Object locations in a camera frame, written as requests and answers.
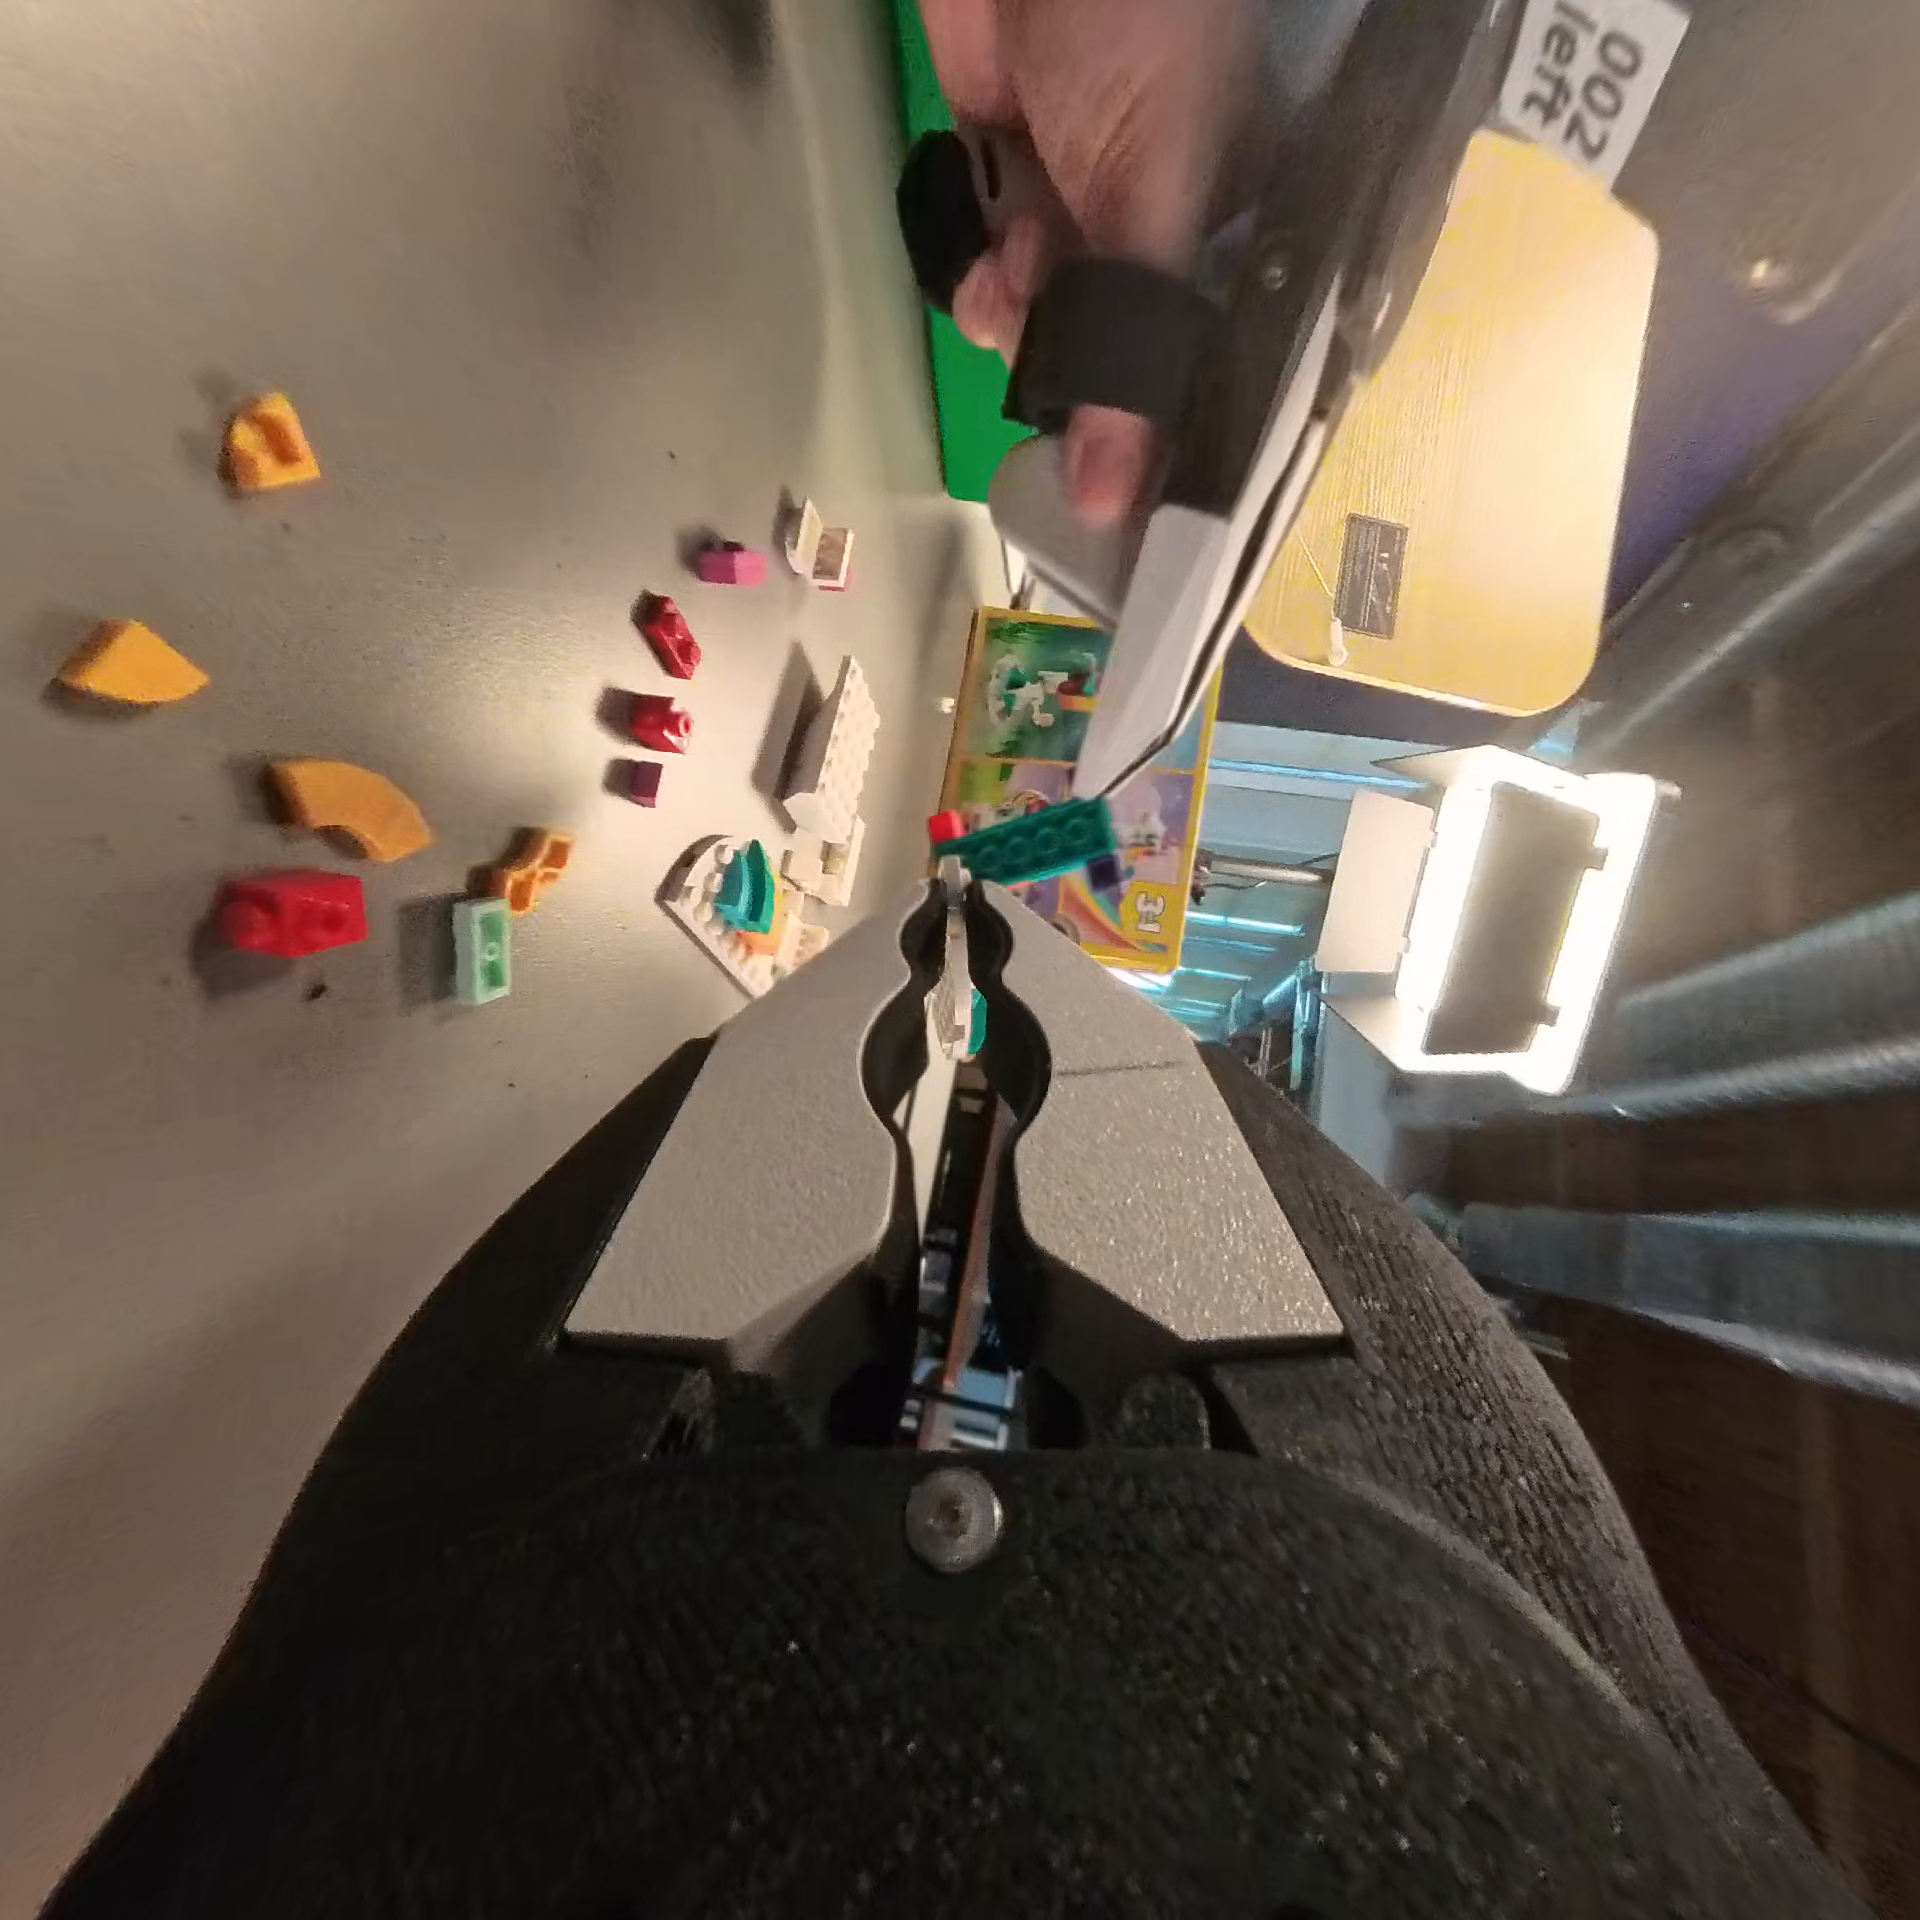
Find person's left hand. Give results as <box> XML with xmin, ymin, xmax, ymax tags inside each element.
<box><xmin>914</xmin><ymin>0</ymin><xmax>1279</xmax><ymax>529</ymax></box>

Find orange arc lego piece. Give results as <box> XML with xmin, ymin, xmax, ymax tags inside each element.
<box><xmin>265</xmin><ymin>756</ymin><xmax>434</xmax><ymax>864</ymax></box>

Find yellow lego set box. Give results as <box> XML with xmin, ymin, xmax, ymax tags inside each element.
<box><xmin>935</xmin><ymin>603</ymin><xmax>1219</xmax><ymax>979</ymax></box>

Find pile of small white pieces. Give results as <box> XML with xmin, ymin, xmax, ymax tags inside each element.
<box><xmin>779</xmin><ymin>816</ymin><xmax>872</xmax><ymax>961</ymax></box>

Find orange studded wedge piece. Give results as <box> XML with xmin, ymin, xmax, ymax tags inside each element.
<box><xmin>221</xmin><ymin>391</ymin><xmax>322</xmax><ymax>494</ymax></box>

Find large white lego brick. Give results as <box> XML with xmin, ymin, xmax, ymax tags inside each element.
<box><xmin>772</xmin><ymin>653</ymin><xmax>879</xmax><ymax>834</ymax></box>

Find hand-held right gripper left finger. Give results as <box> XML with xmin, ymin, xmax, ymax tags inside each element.
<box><xmin>562</xmin><ymin>876</ymin><xmax>949</xmax><ymax>1390</ymax></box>

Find white and pink lego piece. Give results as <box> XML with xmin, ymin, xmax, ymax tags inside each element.
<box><xmin>779</xmin><ymin>494</ymin><xmax>857</xmax><ymax>591</ymax></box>

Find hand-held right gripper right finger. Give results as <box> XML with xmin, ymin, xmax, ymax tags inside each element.
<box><xmin>959</xmin><ymin>882</ymin><xmax>1348</xmax><ymax>1423</ymax></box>

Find bright red lego brick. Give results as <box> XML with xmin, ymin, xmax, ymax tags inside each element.
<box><xmin>216</xmin><ymin>869</ymin><xmax>370</xmax><ymax>958</ymax></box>

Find orange curved lego piece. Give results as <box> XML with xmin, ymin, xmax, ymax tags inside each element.
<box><xmin>485</xmin><ymin>827</ymin><xmax>575</xmax><ymax>913</ymax></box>

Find rectangular ceiling light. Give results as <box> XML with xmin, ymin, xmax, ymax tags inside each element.
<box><xmin>1320</xmin><ymin>741</ymin><xmax>1661</xmax><ymax>1093</ymax></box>

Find green plastic bin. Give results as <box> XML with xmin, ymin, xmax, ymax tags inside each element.
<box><xmin>884</xmin><ymin>0</ymin><xmax>1051</xmax><ymax>504</ymax></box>

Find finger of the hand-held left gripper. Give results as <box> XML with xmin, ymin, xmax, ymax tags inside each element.
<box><xmin>1071</xmin><ymin>502</ymin><xmax>1266</xmax><ymax>808</ymax></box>
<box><xmin>1101</xmin><ymin>284</ymin><xmax>1356</xmax><ymax>798</ymax></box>

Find orange smooth wedge piece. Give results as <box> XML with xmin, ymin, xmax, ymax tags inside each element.
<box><xmin>56</xmin><ymin>617</ymin><xmax>209</xmax><ymax>707</ymax></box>

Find long teal lego plate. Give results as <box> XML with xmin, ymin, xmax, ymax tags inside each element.
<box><xmin>926</xmin><ymin>793</ymin><xmax>1123</xmax><ymax>905</ymax></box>

